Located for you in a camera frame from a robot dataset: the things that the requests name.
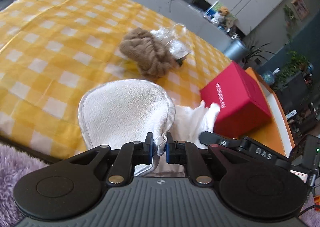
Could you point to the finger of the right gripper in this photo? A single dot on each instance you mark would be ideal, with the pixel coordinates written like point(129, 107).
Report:
point(235, 150)

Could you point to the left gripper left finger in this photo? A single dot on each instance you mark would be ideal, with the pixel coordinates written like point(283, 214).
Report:
point(130, 155)

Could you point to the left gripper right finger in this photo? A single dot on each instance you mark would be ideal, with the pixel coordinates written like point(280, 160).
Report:
point(189, 156)

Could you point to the white bath mitt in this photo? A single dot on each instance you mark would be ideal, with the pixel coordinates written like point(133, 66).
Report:
point(123, 111)

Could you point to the brown knitted scarf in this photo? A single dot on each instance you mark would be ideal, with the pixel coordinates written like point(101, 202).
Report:
point(152, 57)

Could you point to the clear plastic gift bag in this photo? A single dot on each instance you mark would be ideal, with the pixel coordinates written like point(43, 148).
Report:
point(175, 39)

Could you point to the orange open cardboard box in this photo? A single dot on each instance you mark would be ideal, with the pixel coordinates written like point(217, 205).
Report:
point(275, 134)

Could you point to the red cube box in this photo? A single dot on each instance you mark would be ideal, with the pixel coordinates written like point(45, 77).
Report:
point(243, 106)

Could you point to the blue water jug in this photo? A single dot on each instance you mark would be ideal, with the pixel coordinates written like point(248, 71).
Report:
point(269, 77)

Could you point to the grey metal trash bin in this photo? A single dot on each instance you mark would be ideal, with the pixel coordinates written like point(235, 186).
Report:
point(236, 51)

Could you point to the hanging ivy plant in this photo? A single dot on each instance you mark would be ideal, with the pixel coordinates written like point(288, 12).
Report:
point(297, 62)

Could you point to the tall floor plant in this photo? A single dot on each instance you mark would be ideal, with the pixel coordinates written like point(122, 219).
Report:
point(255, 49)

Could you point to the purple fluffy blanket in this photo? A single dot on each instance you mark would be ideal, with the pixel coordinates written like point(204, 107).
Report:
point(14, 165)

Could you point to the teddy bear on console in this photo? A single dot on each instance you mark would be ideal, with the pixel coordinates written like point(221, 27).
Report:
point(220, 15)

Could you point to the framed wall picture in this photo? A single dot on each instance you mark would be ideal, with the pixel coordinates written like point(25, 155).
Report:
point(301, 8)

